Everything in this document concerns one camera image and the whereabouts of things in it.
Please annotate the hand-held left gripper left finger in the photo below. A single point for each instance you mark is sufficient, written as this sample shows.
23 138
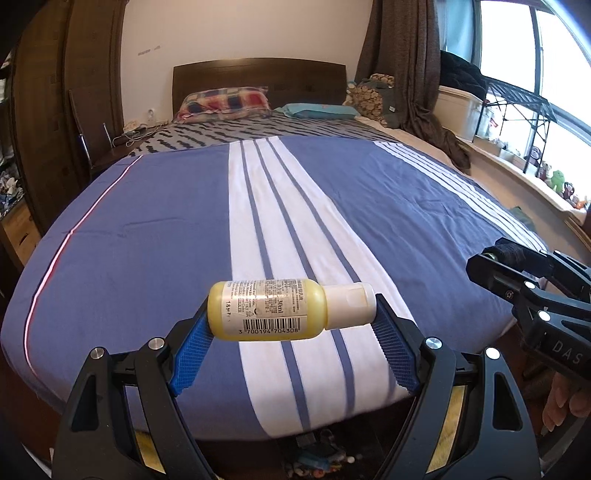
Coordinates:
191 350

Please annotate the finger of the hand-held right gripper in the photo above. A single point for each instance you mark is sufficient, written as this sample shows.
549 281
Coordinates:
572 277
503 281

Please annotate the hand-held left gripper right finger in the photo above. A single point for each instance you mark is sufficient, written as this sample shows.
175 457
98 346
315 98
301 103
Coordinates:
392 350

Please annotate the small yellow lotion bottle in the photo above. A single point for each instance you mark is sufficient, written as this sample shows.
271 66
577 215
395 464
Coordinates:
268 314

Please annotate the person's right hand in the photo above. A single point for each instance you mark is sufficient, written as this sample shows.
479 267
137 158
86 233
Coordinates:
556 406

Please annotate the dark green cloth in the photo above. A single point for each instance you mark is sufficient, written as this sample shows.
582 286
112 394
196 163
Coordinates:
524 217

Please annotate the row of toy figurines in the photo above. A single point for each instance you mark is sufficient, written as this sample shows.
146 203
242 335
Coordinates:
558 180

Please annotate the blue white striped blanket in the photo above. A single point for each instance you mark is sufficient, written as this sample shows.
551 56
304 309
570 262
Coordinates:
161 230

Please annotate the colourful floor clutter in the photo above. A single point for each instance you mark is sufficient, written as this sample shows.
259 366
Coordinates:
318 454

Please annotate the white storage box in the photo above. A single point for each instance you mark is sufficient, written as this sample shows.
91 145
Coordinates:
459 113

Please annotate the black metal rack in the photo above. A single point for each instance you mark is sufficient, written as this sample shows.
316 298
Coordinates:
521 97

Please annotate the black jacket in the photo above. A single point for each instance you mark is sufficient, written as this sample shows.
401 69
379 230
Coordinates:
461 71

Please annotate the grey black patterned bed sheet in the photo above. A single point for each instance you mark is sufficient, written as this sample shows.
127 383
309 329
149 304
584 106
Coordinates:
221 134

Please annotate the wood slice print cushion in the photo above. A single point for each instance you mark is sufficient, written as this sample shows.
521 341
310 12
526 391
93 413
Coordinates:
374 99

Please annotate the thin metal rod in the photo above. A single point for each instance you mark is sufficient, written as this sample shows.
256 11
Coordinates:
107 134

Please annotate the brown curtain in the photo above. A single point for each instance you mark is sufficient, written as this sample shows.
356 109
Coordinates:
401 60

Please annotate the plaid pillow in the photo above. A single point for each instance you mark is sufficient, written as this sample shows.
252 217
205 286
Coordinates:
221 101

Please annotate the teal pillow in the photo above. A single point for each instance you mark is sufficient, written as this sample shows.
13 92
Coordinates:
318 110

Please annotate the dark wooden wardrobe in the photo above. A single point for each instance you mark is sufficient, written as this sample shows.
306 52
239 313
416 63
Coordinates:
51 115

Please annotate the dark wooden headboard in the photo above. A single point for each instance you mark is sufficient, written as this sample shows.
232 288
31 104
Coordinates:
258 71

